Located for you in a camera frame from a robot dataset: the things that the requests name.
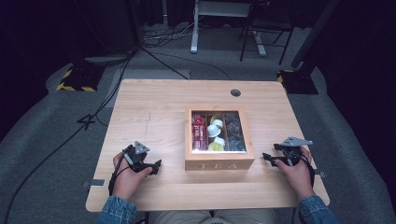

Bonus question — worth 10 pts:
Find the grey stand base plate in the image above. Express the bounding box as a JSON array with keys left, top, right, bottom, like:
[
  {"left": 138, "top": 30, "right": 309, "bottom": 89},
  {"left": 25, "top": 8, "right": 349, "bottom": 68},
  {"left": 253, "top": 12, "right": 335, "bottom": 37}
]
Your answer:
[{"left": 83, "top": 54, "right": 133, "bottom": 66}]

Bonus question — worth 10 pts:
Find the right hand-held gripper cable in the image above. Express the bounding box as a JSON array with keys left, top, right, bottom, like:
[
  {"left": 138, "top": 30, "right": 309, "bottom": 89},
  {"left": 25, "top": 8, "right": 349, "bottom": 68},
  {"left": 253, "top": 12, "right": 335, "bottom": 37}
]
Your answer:
[{"left": 300, "top": 152, "right": 316, "bottom": 188}]

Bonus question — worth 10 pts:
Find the bundle of floor cables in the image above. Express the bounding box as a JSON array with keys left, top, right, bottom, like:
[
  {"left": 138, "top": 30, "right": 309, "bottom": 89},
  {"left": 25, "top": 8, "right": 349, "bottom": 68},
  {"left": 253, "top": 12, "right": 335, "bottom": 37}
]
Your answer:
[{"left": 143, "top": 17, "right": 197, "bottom": 49}]

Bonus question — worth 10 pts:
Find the person's right hand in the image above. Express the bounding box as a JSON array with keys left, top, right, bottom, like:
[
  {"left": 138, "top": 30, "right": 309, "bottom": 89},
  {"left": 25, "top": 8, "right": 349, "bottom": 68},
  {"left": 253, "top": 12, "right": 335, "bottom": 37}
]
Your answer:
[{"left": 275, "top": 148, "right": 316, "bottom": 201}]

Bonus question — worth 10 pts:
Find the white desk frame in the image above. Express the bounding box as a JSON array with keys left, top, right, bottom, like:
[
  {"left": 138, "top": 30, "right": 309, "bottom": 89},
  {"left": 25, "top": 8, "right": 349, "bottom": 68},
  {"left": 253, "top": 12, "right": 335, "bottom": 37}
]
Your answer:
[{"left": 190, "top": 0, "right": 268, "bottom": 58}]

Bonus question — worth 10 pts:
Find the wooden tea box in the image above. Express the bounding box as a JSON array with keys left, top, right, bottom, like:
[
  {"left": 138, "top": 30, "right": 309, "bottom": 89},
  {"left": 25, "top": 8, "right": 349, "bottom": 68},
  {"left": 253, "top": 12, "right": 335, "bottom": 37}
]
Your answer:
[{"left": 184, "top": 106, "right": 256, "bottom": 172}]

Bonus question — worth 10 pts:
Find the black chair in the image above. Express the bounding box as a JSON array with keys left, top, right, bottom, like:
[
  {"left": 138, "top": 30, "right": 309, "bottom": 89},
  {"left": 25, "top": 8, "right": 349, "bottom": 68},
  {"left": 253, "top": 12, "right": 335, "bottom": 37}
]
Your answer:
[{"left": 238, "top": 0, "right": 295, "bottom": 65}]

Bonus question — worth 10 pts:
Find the pile of dark tea packets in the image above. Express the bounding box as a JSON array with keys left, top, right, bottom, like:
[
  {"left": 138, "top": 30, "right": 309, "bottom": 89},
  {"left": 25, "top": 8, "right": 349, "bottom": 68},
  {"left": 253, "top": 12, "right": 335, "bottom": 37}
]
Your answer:
[{"left": 223, "top": 112, "right": 247, "bottom": 152}]

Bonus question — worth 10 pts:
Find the left hand-held gripper cable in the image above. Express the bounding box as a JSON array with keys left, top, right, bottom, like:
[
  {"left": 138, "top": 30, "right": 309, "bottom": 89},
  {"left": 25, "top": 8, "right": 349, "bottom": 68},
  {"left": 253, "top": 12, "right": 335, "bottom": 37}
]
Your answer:
[{"left": 107, "top": 153, "right": 130, "bottom": 197}]

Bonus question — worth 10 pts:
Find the person's left hand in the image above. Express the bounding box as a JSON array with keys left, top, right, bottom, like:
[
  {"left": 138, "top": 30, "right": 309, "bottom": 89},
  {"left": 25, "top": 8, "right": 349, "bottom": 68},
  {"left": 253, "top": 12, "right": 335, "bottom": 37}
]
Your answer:
[{"left": 112, "top": 152, "right": 154, "bottom": 201}]

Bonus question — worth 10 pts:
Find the long black floor cable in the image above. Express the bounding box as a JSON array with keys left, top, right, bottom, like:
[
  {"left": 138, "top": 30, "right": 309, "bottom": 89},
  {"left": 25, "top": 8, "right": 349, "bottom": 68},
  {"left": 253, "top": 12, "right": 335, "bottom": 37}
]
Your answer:
[{"left": 2, "top": 46, "right": 139, "bottom": 224}]

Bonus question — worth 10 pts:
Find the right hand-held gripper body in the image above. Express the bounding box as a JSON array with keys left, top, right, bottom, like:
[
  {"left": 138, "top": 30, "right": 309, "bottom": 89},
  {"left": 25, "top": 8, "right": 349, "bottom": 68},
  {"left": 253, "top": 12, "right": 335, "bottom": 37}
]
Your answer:
[{"left": 274, "top": 136, "right": 314, "bottom": 166}]

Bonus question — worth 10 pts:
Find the stack of red sachets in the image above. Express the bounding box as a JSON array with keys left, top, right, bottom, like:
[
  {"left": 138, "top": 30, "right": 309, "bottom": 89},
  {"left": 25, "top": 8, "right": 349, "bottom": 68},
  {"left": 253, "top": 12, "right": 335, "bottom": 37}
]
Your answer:
[{"left": 191, "top": 112, "right": 208, "bottom": 152}]

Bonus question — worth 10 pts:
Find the person's leg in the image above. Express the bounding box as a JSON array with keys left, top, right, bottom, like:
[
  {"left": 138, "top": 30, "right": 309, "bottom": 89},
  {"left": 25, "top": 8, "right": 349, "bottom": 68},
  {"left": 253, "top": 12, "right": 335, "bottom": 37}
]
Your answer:
[
  {"left": 148, "top": 208, "right": 215, "bottom": 224},
  {"left": 214, "top": 208, "right": 278, "bottom": 224}
]

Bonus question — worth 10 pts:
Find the hand-held gripper cable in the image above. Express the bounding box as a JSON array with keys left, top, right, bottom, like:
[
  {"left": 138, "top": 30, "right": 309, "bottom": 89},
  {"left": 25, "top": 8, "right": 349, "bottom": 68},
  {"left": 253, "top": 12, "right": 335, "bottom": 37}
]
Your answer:
[
  {"left": 107, "top": 153, "right": 130, "bottom": 197},
  {"left": 300, "top": 152, "right": 316, "bottom": 188}
]

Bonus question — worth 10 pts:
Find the person's left leg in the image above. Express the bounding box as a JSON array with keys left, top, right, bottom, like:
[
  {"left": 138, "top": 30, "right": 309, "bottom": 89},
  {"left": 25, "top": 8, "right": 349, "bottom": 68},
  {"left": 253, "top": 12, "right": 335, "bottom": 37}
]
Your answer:
[{"left": 148, "top": 208, "right": 215, "bottom": 224}]

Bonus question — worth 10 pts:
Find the slanted black pole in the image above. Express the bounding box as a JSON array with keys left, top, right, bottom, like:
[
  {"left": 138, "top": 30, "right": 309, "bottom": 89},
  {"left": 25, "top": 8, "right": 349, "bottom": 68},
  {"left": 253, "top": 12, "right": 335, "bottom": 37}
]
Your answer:
[{"left": 290, "top": 0, "right": 342, "bottom": 69}]

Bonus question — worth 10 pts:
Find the person's right leg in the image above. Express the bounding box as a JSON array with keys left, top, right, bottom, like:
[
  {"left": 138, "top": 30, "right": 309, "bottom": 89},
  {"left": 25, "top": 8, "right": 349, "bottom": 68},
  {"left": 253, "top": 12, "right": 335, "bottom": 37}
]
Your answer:
[{"left": 214, "top": 208, "right": 278, "bottom": 224}]

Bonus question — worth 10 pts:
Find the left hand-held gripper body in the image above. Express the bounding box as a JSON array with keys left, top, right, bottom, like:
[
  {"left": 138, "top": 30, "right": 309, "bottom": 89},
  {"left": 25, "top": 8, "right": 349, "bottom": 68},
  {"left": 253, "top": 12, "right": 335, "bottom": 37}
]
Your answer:
[{"left": 122, "top": 140, "right": 150, "bottom": 173}]

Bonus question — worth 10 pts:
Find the black yellow striped stand base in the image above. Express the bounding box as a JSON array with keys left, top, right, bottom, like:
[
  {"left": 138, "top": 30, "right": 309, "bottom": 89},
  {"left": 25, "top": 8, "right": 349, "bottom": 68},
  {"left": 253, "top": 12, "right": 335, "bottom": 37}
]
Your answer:
[
  {"left": 276, "top": 68, "right": 319, "bottom": 95},
  {"left": 55, "top": 63, "right": 106, "bottom": 92}
]

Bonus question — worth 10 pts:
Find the thin black floor cable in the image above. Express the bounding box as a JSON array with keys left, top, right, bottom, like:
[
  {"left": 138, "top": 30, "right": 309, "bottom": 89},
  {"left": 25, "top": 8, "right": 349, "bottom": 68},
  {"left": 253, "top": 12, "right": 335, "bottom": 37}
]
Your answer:
[{"left": 153, "top": 49, "right": 232, "bottom": 81}]

